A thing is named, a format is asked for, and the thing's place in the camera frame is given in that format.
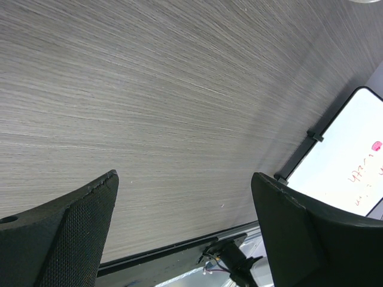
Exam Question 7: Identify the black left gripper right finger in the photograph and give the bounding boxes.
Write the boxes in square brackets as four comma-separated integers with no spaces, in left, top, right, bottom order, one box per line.
[251,172,382,286]

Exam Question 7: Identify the white whiteboard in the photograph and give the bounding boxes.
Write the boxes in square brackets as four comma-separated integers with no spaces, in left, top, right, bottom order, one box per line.
[287,87,382,216]

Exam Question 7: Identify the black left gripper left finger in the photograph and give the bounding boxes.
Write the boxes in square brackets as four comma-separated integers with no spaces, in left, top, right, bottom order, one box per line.
[1,170,119,286]

